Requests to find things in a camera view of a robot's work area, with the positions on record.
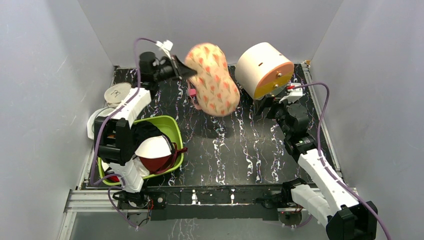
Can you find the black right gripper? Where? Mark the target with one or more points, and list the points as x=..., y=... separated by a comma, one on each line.
x=268, y=102

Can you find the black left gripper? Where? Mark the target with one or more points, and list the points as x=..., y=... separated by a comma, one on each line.
x=180, y=71

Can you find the floral mesh laundry bag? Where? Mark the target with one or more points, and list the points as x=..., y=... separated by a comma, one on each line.
x=216, y=93

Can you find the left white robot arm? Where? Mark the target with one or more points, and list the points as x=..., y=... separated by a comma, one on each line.
x=113, y=134

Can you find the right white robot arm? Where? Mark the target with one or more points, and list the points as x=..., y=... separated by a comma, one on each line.
x=342, y=215

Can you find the white round mesh bag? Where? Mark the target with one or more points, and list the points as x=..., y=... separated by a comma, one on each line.
x=102, y=112

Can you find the dark red bra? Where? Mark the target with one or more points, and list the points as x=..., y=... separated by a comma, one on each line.
x=162, y=164

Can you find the small pink block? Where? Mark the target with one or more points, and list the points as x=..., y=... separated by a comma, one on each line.
x=192, y=92

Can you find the cream cylindrical drum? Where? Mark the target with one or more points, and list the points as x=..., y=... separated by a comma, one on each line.
x=262, y=69

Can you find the green plastic basket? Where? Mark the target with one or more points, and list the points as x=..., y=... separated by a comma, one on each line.
x=169, y=127

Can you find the black garment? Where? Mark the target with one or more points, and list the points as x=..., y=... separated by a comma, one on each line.
x=145, y=130

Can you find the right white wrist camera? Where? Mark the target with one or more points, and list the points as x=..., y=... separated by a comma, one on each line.
x=293, y=92

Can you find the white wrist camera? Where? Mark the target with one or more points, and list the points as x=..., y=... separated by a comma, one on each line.
x=293, y=92
x=166, y=47

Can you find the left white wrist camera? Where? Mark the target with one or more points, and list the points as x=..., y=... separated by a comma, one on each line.
x=166, y=47

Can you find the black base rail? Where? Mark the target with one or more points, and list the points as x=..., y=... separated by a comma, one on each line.
x=263, y=201

